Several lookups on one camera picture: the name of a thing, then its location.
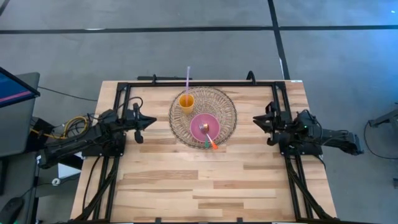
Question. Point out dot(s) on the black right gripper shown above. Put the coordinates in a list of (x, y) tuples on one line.
[(283, 126)]

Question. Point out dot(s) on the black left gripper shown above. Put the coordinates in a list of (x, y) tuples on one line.
[(136, 121)]

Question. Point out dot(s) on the yellow plastic cup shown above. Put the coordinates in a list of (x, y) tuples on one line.
[(186, 107)]

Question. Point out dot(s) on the pink drinking straw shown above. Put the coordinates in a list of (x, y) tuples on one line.
[(187, 81)]

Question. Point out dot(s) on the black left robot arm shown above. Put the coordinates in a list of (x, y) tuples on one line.
[(71, 146)]

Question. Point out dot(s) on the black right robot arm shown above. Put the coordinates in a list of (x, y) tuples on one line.
[(335, 137)]

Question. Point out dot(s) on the black table clamp bar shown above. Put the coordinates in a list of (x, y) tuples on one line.
[(164, 77)]

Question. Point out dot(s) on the black table hook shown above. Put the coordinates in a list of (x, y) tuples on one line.
[(251, 77)]

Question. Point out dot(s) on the round woven wicker tray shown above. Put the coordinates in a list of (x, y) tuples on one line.
[(217, 102)]

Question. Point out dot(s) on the pink bowl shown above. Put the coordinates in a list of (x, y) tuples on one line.
[(197, 132)]

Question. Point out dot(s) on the white paper sheet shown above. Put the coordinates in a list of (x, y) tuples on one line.
[(66, 171)]

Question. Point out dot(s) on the white tape roll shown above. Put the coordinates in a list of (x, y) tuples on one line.
[(56, 181)]

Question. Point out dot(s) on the grey metal stand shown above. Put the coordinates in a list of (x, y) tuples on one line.
[(385, 118)]

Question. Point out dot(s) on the computer monitor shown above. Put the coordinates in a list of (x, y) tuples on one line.
[(12, 88)]

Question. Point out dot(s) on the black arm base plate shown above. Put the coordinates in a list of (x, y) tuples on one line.
[(304, 151), (102, 151)]

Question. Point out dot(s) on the black aluminium table frame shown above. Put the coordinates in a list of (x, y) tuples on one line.
[(202, 84)]

